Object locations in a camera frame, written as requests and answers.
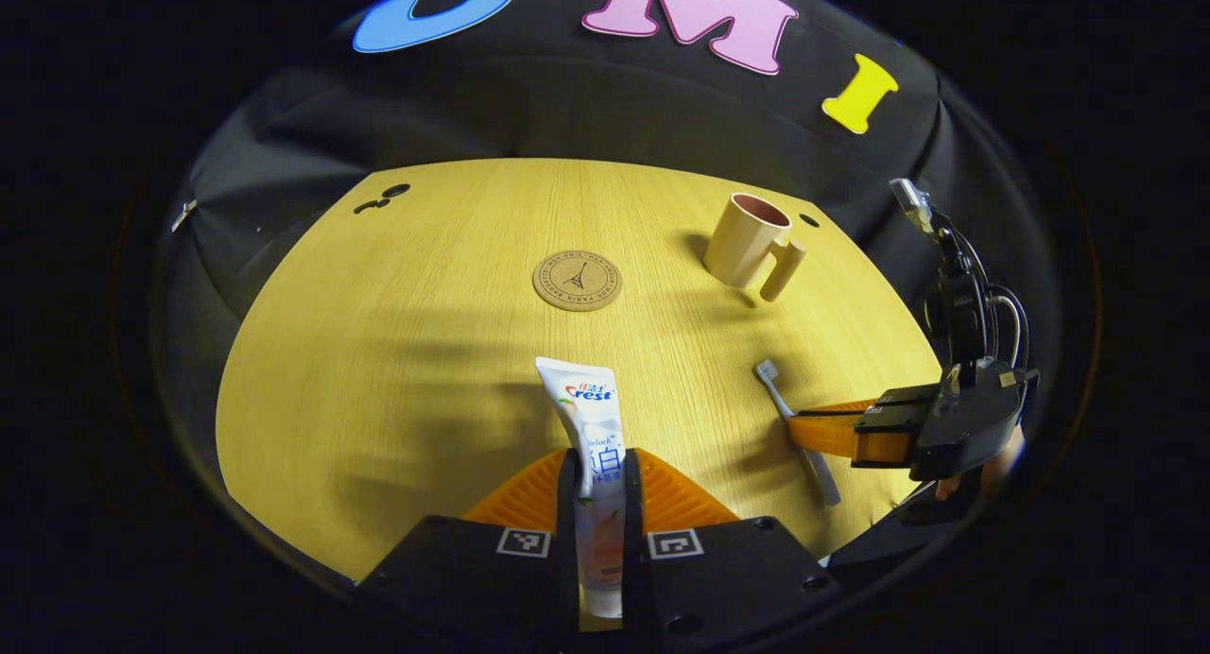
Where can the white toothbrush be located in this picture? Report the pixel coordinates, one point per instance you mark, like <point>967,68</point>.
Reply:
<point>777,394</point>

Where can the round cork coaster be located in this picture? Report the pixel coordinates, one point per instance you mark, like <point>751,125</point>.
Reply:
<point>577,280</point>

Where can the black backdrop cloth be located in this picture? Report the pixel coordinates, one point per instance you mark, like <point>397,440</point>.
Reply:
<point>567,106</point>

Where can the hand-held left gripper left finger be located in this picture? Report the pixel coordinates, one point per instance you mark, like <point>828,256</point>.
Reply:
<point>565,550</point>

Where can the white toothpaste tube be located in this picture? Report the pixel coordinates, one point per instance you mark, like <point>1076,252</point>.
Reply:
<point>591,418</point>

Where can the white clip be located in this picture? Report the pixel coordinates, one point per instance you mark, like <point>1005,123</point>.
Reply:
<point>184,215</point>

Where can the beige cup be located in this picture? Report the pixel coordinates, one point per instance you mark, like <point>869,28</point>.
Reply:
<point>742,243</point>

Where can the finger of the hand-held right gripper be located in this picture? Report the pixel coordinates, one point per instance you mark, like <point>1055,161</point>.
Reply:
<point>832,432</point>

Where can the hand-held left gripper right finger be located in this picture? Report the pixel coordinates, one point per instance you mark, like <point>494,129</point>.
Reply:
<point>633,559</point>

